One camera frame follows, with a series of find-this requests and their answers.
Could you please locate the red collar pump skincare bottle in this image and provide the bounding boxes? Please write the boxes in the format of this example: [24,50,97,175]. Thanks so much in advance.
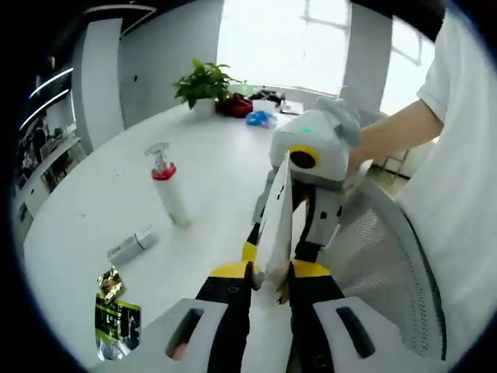
[144,142,192,229]

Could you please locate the long ceiling light strip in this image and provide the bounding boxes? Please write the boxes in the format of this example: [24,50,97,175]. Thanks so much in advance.
[29,66,75,99]
[19,89,71,131]

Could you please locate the person in white shirt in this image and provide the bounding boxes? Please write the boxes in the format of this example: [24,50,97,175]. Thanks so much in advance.
[395,11,497,353]

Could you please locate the green potted plant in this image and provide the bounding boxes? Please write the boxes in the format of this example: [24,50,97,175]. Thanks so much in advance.
[173,58,242,119]

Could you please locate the black green skincare sachet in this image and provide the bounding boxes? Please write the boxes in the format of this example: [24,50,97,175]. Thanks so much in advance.
[94,293,143,361]

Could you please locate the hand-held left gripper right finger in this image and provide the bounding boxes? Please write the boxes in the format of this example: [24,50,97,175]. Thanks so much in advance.
[287,259,412,373]

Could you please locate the white office counter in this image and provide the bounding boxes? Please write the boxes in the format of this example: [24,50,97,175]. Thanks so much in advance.
[15,116,87,218]

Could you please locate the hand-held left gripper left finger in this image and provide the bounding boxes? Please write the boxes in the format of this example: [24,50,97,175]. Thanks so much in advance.
[143,259,255,373]

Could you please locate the white skincare tube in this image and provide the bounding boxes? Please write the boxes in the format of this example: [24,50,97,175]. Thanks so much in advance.
[258,152,295,305]

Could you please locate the gold foil skincare sachet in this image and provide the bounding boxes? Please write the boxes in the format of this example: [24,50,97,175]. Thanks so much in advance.
[96,266,127,304]

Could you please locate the black tangled items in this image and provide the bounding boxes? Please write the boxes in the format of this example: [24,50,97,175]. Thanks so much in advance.
[248,88,287,106]

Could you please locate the blue plastic item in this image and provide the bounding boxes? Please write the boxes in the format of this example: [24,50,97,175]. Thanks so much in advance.
[245,110,278,128]

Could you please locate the small white skincare bottle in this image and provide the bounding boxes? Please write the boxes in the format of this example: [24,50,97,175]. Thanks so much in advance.
[107,225,159,266]

